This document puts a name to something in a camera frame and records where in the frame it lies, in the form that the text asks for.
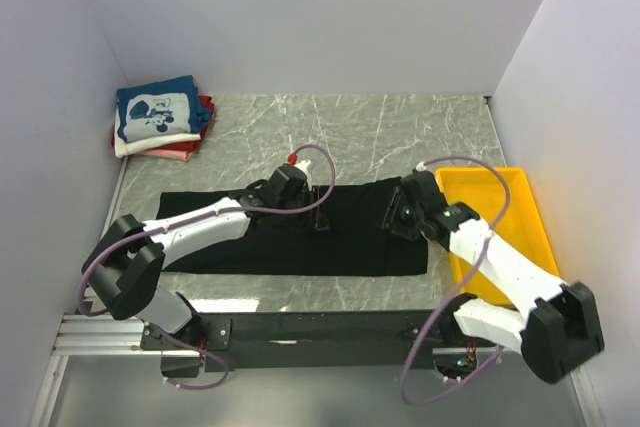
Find black t shirt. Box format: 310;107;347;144
166;177;428;277

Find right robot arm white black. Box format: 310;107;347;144
383;167;605;384

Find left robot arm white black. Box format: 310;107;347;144
78;163;335;349

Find yellow plastic tray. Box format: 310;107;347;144
435;166;561;306

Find pink folded t shirt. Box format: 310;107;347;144
137;148;194;162

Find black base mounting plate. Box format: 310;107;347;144
139;310;496;379

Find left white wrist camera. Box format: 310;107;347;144
287;153;315;187

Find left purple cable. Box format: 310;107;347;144
75;144;335;392

